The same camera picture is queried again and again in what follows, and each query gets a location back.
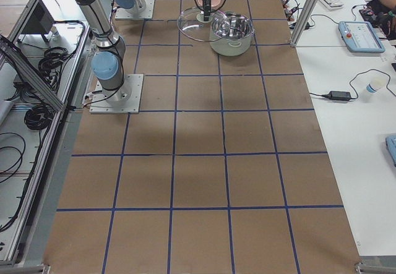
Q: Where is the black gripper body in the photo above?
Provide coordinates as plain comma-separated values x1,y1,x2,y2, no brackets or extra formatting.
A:
202,0,212,14

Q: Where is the glass pot lid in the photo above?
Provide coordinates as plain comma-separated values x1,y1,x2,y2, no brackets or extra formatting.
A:
177,7,231,43

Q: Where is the pale green steel pot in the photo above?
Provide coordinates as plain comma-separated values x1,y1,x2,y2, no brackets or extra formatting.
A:
210,11,254,57

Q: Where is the pink plastic bowl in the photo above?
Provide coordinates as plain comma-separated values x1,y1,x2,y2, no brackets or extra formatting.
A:
197,0,222,11

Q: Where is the blue teach pendant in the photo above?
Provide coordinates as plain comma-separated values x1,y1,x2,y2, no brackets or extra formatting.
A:
338,21,385,53

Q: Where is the black power adapter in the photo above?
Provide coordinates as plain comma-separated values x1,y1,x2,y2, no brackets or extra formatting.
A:
321,91,353,101

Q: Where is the paper cup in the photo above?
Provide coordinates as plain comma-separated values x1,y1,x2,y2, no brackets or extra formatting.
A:
366,77,387,94

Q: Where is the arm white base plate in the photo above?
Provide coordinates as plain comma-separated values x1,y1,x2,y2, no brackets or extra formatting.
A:
115,0,155,20
89,74,144,114

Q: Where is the aluminium frame post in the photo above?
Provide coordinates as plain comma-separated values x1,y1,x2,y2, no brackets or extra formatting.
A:
290,0,318,47

